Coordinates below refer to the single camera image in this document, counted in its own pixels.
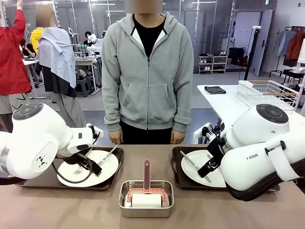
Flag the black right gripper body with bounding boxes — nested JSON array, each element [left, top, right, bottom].
[[205, 138, 226, 167]]

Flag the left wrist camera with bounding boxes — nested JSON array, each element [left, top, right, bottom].
[[86, 123, 104, 144]]

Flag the black folded cloth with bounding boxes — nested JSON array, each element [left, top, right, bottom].
[[204, 85, 227, 95]]

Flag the person's right forearm grey sleeve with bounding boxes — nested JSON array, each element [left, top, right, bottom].
[[102, 95, 123, 132]]

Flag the white wire dish rack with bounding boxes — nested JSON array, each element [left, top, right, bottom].
[[236, 80, 301, 111]]

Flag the white round plate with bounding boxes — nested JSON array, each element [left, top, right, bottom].
[[181, 149, 227, 188], [56, 149, 120, 187]]

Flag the figure in red jacket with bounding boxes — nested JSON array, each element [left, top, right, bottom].
[[0, 0, 32, 133]]

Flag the metal knife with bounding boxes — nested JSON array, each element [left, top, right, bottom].
[[96, 144, 119, 167]]

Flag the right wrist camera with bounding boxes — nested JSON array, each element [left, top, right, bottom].
[[194, 122, 224, 144]]

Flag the rectangular steel container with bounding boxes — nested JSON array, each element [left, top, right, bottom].
[[118, 180, 175, 219]]

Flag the grey plastic stool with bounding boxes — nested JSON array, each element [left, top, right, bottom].
[[75, 78, 92, 98]]

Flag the person's left hand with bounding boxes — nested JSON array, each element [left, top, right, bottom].
[[171, 131, 186, 145]]

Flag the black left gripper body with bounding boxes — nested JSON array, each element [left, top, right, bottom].
[[76, 152, 96, 169]]

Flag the right arm black cable bundle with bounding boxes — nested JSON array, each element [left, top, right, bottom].
[[226, 159, 305, 201]]

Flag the person's left forearm grey sleeve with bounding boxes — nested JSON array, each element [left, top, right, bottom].
[[172, 95, 193, 133]]

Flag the arm black cable bundle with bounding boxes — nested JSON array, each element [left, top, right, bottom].
[[0, 152, 96, 186], [226, 159, 305, 201]]

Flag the white side table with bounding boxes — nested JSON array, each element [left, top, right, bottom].
[[196, 83, 305, 144]]

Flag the dark brown serving tray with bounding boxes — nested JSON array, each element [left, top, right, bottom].
[[171, 146, 229, 191], [14, 146, 125, 191]]

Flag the person's right hand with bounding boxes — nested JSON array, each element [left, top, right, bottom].
[[109, 130, 124, 145]]

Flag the white shoe rack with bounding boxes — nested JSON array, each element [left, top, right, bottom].
[[198, 54, 229, 74]]

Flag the black bags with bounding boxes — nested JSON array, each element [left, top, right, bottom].
[[228, 46, 246, 66]]

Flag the left arm black cable bundle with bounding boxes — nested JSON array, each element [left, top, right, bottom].
[[0, 152, 96, 186]]

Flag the silver table knife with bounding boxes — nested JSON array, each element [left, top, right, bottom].
[[179, 150, 213, 184]]

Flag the light blue hanging shirt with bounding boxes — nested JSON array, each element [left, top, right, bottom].
[[274, 30, 297, 57]]

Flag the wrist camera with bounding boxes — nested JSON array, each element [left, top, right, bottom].
[[194, 122, 224, 144], [86, 123, 104, 144]]

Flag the person in grey hoodie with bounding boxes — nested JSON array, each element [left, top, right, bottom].
[[101, 0, 194, 146]]

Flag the pink lint roller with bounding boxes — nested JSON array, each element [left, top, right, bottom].
[[126, 159, 167, 208]]

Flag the black tripod stand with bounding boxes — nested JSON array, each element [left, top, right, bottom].
[[244, 25, 263, 81]]

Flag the seated person in black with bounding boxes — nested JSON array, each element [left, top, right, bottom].
[[20, 39, 37, 58]]

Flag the figure in yellow jacket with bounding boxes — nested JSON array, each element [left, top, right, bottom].
[[30, 27, 45, 55]]

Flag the rust orange hanging jacket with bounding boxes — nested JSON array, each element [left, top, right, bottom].
[[285, 30, 305, 61]]

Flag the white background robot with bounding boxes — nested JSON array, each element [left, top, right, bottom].
[[82, 31, 100, 58]]

